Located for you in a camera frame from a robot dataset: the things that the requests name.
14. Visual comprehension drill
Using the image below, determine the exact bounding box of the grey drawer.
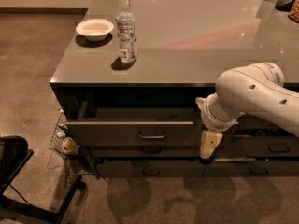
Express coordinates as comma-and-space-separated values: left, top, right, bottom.
66, 102, 202, 147
90, 145, 199, 157
216, 136, 299, 158
233, 115, 278, 130
203, 161, 299, 177
97, 159, 206, 178

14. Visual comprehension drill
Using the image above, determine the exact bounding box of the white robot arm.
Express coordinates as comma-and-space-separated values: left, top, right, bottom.
195, 62, 299, 159

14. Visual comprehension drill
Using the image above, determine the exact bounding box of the grey drawer cabinet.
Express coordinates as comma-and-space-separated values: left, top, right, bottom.
50, 0, 299, 177

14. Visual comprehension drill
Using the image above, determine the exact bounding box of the clear plastic water bottle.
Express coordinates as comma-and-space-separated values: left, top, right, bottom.
115, 0, 137, 63

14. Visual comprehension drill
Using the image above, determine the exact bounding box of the snack bag on counter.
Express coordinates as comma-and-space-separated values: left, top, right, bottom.
288, 0, 299, 22

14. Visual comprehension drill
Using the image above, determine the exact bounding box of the white bowl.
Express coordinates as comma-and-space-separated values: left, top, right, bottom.
76, 19, 114, 42

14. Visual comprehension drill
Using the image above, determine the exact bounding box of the wire basket with items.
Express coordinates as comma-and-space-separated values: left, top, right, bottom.
46, 108, 82, 189

